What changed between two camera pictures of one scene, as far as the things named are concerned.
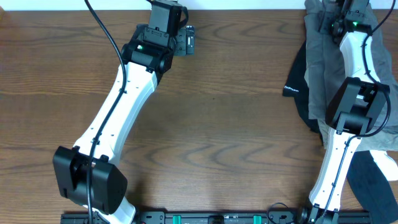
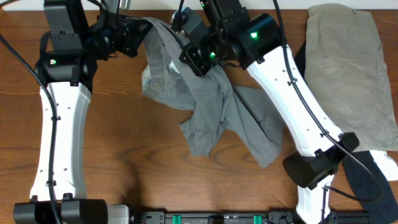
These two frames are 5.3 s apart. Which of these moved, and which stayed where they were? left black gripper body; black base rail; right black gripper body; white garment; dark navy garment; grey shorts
Moved: right black gripper body; grey shorts; left black gripper body
Stayed: black base rail; white garment; dark navy garment
